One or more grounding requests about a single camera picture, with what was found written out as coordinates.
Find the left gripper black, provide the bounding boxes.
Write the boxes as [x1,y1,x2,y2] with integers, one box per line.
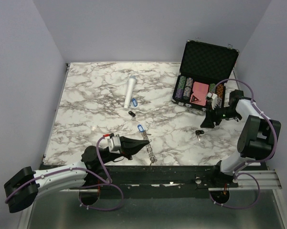
[100,135,149,165]

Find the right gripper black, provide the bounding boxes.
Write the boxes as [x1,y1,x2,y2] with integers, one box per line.
[200,103,241,129]

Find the black white tag key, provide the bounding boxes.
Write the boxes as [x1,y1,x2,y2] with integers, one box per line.
[195,130,204,141]

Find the metal keyring disc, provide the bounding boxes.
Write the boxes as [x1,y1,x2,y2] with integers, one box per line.
[141,131,156,158]

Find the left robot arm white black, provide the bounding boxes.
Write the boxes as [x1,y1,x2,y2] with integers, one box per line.
[4,134,150,213]

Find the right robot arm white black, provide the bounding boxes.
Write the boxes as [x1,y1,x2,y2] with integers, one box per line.
[200,90,281,187]

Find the blue tag key front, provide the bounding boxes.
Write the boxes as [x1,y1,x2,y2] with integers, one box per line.
[137,124,145,133]

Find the red playing cards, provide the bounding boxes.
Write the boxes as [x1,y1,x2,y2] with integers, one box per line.
[190,82,209,106]

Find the orange black chip stack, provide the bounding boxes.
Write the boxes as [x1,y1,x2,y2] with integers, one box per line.
[216,84,224,107]

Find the black glossy tag key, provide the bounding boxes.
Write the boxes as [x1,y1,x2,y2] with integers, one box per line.
[128,111,136,121]

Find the purple green chip stack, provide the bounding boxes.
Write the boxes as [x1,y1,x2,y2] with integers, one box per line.
[174,76,187,100]

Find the purple grey chip stack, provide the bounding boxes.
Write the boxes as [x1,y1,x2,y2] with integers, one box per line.
[182,77,193,100]

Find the blue tag key by microphone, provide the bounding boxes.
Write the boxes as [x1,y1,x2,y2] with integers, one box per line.
[131,98,138,107]

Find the black poker chip case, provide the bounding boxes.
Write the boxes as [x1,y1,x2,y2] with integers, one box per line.
[171,40,239,111]

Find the white microphone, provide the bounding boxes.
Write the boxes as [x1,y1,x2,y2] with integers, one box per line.
[123,75,136,110]

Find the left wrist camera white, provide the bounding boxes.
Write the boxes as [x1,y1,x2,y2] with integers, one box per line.
[107,135,121,153]

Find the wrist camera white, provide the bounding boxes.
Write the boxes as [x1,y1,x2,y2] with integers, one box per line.
[107,135,121,153]
[206,92,218,110]

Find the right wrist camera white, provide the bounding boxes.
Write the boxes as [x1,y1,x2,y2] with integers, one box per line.
[206,92,218,110]

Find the black mounting rail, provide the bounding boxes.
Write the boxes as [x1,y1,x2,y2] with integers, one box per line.
[39,164,270,198]

